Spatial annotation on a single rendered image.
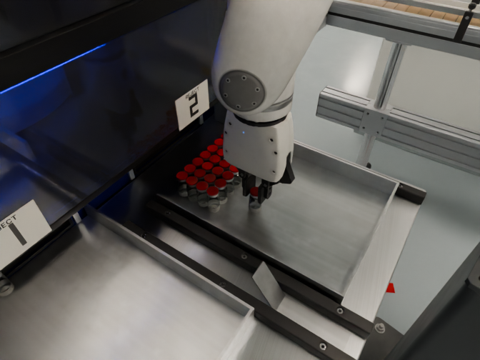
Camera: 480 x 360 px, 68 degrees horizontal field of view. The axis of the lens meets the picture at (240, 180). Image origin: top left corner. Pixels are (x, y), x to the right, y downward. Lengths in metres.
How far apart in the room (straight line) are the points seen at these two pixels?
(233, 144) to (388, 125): 1.12
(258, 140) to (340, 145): 1.76
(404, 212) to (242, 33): 0.47
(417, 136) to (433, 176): 0.68
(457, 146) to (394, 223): 0.93
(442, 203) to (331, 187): 1.43
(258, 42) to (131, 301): 0.39
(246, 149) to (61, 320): 0.35
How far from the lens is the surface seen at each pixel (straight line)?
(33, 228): 0.51
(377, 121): 1.58
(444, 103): 2.16
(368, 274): 0.59
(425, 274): 1.77
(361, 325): 0.53
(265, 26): 0.32
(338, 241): 0.61
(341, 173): 0.72
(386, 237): 0.65
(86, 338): 0.56
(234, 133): 0.51
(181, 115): 0.62
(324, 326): 0.54
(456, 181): 2.26
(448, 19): 1.40
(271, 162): 0.50
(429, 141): 1.57
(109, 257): 0.61
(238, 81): 0.35
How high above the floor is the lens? 1.36
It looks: 45 degrees down
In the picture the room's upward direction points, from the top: straight up
